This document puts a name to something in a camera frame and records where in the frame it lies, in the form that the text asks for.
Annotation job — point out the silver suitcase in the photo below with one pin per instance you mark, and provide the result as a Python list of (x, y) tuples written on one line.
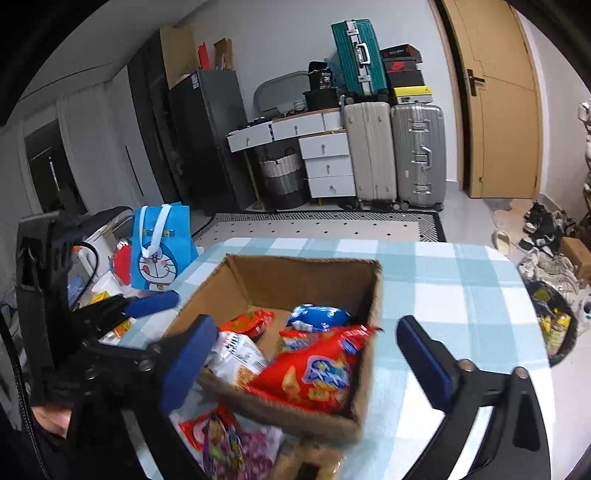
[(418, 157)]

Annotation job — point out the red and black shoe box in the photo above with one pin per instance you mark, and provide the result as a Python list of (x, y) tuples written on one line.
[(402, 66)]

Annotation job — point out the grey oval tray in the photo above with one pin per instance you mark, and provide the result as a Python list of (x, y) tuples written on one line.
[(277, 92)]

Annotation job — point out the plain black shoe box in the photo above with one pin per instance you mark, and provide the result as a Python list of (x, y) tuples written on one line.
[(405, 79)]

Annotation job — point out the purple snack packet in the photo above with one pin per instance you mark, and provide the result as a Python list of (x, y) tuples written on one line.
[(244, 452)]

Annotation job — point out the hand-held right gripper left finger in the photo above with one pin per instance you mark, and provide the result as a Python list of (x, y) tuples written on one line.
[(187, 364)]

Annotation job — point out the black trash bag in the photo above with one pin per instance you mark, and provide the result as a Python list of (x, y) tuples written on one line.
[(554, 323)]

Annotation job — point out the white curtain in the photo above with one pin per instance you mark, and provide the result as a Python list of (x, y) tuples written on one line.
[(106, 147)]

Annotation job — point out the red paper bag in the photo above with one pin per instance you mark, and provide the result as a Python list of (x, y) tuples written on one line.
[(203, 56)]

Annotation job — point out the dark grey fridge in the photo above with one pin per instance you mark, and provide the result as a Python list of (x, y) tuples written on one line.
[(207, 138)]

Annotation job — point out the white kettle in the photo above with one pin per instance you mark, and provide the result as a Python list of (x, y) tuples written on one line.
[(104, 236)]

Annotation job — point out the blue cartoon gift bag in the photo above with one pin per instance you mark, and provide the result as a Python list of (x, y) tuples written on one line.
[(161, 249)]

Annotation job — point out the beige suitcase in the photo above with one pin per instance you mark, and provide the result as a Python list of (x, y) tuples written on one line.
[(369, 157)]

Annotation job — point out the dark window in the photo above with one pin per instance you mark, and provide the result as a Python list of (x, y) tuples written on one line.
[(53, 170)]

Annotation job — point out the black printed box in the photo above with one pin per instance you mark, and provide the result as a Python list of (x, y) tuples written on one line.
[(322, 77)]

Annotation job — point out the yellow and black box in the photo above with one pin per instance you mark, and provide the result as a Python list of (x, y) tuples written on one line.
[(412, 96)]

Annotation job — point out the white snack packet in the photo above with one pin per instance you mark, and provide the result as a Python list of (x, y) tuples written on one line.
[(240, 357)]

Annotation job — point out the red triangular snack bag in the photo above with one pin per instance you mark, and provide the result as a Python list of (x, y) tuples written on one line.
[(314, 374)]

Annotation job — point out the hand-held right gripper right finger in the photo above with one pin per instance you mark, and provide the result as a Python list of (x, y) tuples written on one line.
[(422, 364)]

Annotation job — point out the red bottle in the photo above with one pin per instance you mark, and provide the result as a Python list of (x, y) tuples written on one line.
[(122, 263)]

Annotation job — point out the wooden door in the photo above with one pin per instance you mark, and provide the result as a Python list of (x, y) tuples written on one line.
[(498, 92)]

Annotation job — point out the dark wardrobe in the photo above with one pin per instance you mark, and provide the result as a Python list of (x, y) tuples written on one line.
[(152, 115)]

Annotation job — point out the wooden shoe rack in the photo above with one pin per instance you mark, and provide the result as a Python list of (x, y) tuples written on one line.
[(586, 184)]

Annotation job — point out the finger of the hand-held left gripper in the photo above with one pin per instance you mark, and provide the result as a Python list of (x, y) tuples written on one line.
[(120, 353), (154, 303)]

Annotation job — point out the brown paper bag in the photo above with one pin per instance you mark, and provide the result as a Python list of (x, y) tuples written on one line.
[(223, 55)]

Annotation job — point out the teal suitcase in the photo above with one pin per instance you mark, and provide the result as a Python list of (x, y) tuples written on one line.
[(355, 57)]

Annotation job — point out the pile of shoes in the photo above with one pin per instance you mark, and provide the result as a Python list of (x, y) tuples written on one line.
[(549, 258)]

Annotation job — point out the blue cookie packet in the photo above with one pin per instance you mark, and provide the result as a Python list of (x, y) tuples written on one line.
[(314, 316)]

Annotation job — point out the person's left hand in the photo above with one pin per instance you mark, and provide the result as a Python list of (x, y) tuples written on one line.
[(48, 419)]

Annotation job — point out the small cardboard box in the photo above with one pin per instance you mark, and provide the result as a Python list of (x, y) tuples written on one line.
[(577, 254)]

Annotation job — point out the beige slipper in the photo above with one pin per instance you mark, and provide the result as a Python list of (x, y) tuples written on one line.
[(502, 240)]

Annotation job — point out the red orange noodle snack packet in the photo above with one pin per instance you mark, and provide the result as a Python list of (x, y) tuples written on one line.
[(249, 323)]

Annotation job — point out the white drawer desk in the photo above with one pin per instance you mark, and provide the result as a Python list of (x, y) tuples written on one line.
[(328, 166)]

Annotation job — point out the woven laundry basket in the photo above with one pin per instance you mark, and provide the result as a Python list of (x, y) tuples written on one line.
[(281, 180)]

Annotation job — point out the brown cardboard box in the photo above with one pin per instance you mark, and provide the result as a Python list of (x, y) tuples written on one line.
[(277, 281)]

